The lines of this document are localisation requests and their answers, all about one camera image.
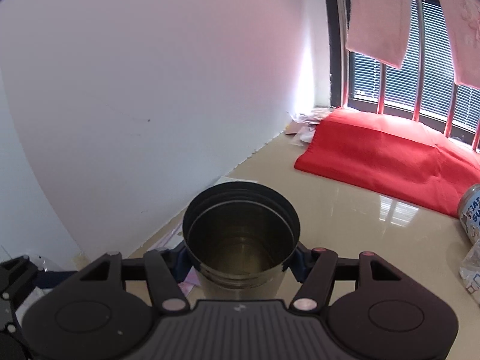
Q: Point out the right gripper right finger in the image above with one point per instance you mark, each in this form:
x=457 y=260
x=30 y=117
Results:
x=315 y=270

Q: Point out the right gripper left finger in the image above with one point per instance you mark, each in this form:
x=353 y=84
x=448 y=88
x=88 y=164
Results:
x=163 y=288

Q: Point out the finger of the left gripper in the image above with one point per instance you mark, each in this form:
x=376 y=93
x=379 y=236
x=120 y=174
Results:
x=51 y=279

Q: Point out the stainless steel cup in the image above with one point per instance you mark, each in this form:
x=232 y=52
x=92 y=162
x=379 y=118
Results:
x=240 y=236

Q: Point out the clear glass cartoon cup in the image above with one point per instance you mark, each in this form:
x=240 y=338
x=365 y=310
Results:
x=470 y=272

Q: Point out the red cloth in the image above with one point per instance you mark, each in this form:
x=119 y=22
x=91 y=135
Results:
x=393 y=156

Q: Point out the papers in corner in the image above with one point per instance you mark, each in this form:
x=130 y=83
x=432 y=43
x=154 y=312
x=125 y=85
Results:
x=302 y=126

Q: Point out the blue printed mug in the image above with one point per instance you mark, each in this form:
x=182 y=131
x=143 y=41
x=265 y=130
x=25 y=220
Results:
x=469 y=212

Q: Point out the metal window railing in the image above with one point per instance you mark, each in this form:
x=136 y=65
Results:
x=423 y=89

